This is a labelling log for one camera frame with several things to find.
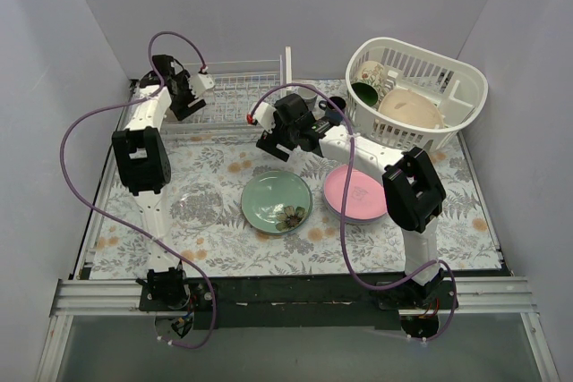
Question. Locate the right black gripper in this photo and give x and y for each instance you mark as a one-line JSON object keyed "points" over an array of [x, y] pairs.
{"points": [[274, 146]]}

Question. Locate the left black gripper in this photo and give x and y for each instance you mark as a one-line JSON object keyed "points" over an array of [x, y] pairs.
{"points": [[189, 108]]}

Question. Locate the white wire dish rack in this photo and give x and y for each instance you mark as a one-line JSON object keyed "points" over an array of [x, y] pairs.
{"points": [[238, 85]]}

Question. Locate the green plate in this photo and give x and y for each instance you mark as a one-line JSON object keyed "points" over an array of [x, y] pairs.
{"points": [[276, 202]]}

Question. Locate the clear glass plate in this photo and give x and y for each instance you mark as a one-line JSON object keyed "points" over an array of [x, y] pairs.
{"points": [[198, 206]]}

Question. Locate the pink plate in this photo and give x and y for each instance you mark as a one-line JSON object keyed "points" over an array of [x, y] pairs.
{"points": [[365, 199]]}

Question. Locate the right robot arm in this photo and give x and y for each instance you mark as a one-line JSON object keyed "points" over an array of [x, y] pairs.
{"points": [[413, 192]]}

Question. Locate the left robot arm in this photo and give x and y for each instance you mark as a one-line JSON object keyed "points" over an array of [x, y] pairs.
{"points": [[144, 169]]}

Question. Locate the cream leaf-shaped dish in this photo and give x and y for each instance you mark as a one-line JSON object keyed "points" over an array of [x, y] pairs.
{"points": [[406, 106]]}

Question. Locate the grey mug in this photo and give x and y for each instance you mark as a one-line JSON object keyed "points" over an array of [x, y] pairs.
{"points": [[308, 95]]}

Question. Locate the dark blue mug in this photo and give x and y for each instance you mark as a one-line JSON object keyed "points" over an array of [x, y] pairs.
{"points": [[333, 108]]}

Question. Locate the white cutting board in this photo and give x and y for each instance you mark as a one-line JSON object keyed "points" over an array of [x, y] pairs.
{"points": [[288, 76]]}

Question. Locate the floral mug green inside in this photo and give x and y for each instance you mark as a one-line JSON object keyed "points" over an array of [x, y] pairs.
{"points": [[368, 81]]}

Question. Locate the white plastic basket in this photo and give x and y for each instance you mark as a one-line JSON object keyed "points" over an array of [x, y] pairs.
{"points": [[458, 90]]}

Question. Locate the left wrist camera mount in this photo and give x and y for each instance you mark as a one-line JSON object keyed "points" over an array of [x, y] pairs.
{"points": [[201, 82]]}

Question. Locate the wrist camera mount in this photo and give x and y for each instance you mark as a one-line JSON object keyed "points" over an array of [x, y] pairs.
{"points": [[262, 114], [201, 82]]}

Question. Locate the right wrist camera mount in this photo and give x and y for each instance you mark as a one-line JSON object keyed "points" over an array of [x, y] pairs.
{"points": [[262, 114]]}

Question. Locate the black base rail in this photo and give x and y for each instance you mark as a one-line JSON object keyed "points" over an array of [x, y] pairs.
{"points": [[289, 301]]}

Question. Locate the aluminium frame rail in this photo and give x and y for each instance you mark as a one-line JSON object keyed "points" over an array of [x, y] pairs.
{"points": [[98, 298]]}

